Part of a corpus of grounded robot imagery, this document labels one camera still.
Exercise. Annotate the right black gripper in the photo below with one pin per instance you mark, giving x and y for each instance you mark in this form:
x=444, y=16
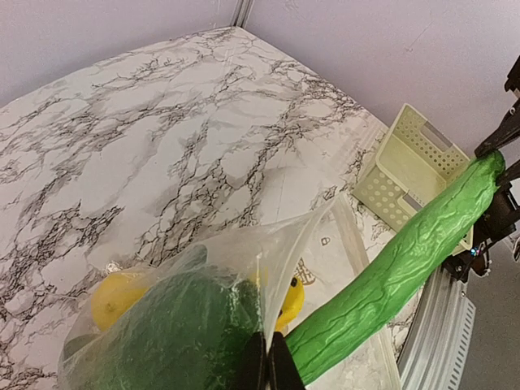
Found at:
x=499, y=220

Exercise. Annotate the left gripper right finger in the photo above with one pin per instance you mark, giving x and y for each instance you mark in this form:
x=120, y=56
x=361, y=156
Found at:
x=283, y=371

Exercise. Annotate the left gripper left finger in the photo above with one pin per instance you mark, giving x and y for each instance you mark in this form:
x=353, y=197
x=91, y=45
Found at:
x=252, y=371

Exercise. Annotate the green fake leafy vegetable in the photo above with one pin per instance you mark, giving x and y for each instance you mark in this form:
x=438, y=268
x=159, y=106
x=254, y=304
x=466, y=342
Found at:
x=187, y=332

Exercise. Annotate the clear polka-dot zip bag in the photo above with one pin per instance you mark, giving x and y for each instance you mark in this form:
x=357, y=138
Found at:
x=322, y=248

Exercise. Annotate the pale green plastic basket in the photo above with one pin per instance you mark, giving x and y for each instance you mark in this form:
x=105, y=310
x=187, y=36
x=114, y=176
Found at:
x=413, y=165

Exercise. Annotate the light green fake cucumber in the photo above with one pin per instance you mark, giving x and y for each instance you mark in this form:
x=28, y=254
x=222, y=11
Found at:
x=336, y=329

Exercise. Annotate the yellow fake lemon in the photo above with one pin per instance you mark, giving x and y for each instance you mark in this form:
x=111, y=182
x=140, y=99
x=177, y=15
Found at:
x=115, y=295

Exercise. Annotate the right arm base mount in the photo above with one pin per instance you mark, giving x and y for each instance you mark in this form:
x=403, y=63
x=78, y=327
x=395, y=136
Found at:
x=475, y=260

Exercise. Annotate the front aluminium rail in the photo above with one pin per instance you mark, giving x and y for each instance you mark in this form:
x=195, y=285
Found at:
x=438, y=343

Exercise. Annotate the right aluminium frame post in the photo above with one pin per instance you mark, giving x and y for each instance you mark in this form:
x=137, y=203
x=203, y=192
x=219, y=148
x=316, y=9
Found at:
x=241, y=13

